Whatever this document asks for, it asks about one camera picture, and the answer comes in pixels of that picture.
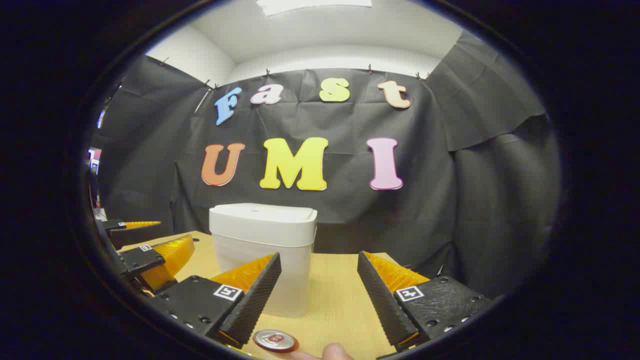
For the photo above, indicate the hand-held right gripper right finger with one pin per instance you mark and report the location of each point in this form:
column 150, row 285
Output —
column 382, row 305

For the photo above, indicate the wooden desktop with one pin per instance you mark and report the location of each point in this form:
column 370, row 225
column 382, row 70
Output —
column 335, row 290

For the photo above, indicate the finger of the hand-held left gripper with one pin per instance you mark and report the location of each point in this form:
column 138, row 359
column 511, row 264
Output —
column 142, row 260
column 125, row 231

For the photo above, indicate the black backdrop cloth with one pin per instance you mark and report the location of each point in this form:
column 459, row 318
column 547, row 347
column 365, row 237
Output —
column 450, row 200

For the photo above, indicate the white desktop garbage bin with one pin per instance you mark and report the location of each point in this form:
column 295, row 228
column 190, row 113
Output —
column 260, row 235

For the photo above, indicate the red pop can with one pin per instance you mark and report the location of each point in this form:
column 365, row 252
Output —
column 275, row 340

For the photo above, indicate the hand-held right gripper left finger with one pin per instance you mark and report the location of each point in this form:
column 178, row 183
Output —
column 255, row 295

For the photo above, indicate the ceiling light panel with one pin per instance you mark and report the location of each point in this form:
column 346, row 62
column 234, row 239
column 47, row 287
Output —
column 315, row 5

